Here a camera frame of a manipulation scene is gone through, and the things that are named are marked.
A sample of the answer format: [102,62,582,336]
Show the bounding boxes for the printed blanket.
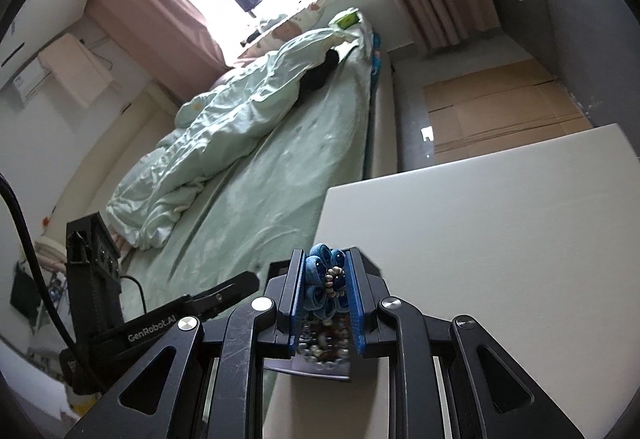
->
[240,0,381,60]

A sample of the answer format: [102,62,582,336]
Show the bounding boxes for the light green duvet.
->
[106,26,366,250]

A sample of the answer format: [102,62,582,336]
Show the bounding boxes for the blue fabric flower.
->
[302,244,348,320]

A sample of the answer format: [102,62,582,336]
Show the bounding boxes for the flat cardboard sheets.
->
[423,59,608,154]

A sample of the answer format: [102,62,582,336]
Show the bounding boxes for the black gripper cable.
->
[0,173,108,392]

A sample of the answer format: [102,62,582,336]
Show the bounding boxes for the black cloth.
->
[298,50,341,94]

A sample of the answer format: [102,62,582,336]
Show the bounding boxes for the green bedsheet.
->
[120,9,381,315]

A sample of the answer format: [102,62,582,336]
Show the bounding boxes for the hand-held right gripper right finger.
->
[346,246,586,439]

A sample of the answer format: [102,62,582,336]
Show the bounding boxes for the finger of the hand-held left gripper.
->
[187,270,261,320]

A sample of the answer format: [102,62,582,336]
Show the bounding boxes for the black bag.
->
[10,264,43,320]

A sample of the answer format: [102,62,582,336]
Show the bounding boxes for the white air conditioner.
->
[0,44,56,100]

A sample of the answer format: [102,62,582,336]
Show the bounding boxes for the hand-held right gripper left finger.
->
[65,248,307,439]

